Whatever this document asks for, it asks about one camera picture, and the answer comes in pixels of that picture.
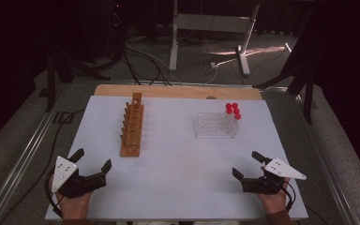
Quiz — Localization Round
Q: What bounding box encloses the black stand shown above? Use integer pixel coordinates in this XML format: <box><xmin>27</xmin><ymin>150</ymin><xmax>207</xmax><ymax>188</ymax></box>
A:
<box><xmin>252</xmin><ymin>31</ymin><xmax>318</xmax><ymax>125</ymax></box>
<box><xmin>45</xmin><ymin>46</ymin><xmax>112</xmax><ymax>113</ymax></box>

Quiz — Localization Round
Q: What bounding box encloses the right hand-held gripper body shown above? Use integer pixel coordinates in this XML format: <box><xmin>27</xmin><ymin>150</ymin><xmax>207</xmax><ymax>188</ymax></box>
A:
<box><xmin>241</xmin><ymin>157</ymin><xmax>308</xmax><ymax>196</ymax></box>

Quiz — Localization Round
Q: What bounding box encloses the clear plastic tube rack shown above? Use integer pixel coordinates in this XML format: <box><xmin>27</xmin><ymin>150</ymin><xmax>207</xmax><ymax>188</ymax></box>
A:
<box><xmin>194</xmin><ymin>111</ymin><xmax>240</xmax><ymax>140</ymax></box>

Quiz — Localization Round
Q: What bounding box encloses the person's left hand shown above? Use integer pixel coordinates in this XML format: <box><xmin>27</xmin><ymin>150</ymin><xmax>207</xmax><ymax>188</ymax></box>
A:
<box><xmin>55</xmin><ymin>190</ymin><xmax>93</xmax><ymax>221</ymax></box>

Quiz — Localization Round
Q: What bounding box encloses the person's right hand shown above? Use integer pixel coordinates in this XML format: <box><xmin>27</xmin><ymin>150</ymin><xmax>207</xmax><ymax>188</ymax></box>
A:
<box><xmin>256</xmin><ymin>177</ymin><xmax>292</xmax><ymax>216</ymax></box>

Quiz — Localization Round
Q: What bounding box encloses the metal floor rail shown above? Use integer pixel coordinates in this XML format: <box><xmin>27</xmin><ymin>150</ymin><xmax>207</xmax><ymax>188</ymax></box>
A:
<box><xmin>294</xmin><ymin>93</ymin><xmax>360</xmax><ymax>225</ymax></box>
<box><xmin>0</xmin><ymin>82</ymin><xmax>71</xmax><ymax>225</ymax></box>

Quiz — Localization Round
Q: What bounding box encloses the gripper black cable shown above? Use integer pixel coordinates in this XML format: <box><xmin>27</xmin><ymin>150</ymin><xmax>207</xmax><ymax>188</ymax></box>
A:
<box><xmin>281</xmin><ymin>180</ymin><xmax>296</xmax><ymax>214</ymax></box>
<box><xmin>44</xmin><ymin>170</ymin><xmax>64</xmax><ymax>218</ymax></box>

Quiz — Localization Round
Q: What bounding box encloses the black floor bracket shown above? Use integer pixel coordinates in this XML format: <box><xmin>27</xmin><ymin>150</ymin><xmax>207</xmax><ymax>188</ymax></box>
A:
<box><xmin>52</xmin><ymin>111</ymin><xmax>75</xmax><ymax>125</ymax></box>

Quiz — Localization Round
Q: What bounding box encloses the grey floor cable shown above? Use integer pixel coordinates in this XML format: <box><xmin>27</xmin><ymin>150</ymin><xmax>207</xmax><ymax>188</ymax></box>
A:
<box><xmin>125</xmin><ymin>36</ymin><xmax>182</xmax><ymax>83</ymax></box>

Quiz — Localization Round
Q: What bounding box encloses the dark equipment rack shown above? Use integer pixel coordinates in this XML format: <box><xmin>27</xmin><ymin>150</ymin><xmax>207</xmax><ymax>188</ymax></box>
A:
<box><xmin>74</xmin><ymin>0</ymin><xmax>129</xmax><ymax>64</ymax></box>

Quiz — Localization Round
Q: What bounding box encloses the wooden test tube rack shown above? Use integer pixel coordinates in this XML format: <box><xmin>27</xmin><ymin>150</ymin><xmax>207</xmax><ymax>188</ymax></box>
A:
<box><xmin>119</xmin><ymin>92</ymin><xmax>145</xmax><ymax>158</ymax></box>

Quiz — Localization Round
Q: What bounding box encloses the white metal stand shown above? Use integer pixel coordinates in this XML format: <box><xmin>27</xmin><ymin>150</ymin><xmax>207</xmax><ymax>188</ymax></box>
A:
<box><xmin>168</xmin><ymin>0</ymin><xmax>261</xmax><ymax>77</ymax></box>

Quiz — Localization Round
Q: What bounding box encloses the white floor cable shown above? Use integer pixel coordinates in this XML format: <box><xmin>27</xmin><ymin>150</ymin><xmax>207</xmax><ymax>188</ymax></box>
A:
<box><xmin>203</xmin><ymin>67</ymin><xmax>218</xmax><ymax>85</ymax></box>

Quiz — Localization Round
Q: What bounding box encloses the black floor cable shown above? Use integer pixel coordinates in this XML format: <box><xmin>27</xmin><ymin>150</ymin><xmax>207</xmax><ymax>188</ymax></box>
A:
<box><xmin>122</xmin><ymin>46</ymin><xmax>143</xmax><ymax>86</ymax></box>
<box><xmin>0</xmin><ymin>108</ymin><xmax>86</xmax><ymax>225</ymax></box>
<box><xmin>125</xmin><ymin>45</ymin><xmax>173</xmax><ymax>87</ymax></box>

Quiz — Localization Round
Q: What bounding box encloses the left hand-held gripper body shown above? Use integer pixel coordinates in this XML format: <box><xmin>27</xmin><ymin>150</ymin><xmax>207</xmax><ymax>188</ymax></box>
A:
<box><xmin>51</xmin><ymin>156</ymin><xmax>108</xmax><ymax>199</ymax></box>

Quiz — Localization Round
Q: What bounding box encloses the black cable under stand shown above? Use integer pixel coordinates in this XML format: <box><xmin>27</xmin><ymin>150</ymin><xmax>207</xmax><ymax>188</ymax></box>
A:
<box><xmin>181</xmin><ymin>29</ymin><xmax>235</xmax><ymax>47</ymax></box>

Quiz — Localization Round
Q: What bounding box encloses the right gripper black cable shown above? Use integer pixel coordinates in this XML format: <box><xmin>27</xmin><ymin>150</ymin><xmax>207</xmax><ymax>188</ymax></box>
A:
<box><xmin>281</xmin><ymin>180</ymin><xmax>296</xmax><ymax>214</ymax></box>

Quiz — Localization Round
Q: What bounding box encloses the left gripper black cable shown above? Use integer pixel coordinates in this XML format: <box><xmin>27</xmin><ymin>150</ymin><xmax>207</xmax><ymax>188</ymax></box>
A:
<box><xmin>44</xmin><ymin>170</ymin><xmax>64</xmax><ymax>218</ymax></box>

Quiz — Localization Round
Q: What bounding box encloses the dark curtain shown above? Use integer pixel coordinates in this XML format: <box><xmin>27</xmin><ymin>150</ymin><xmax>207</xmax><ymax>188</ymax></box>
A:
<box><xmin>0</xmin><ymin>0</ymin><xmax>49</xmax><ymax>153</ymax></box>
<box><xmin>312</xmin><ymin>0</ymin><xmax>360</xmax><ymax>190</ymax></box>

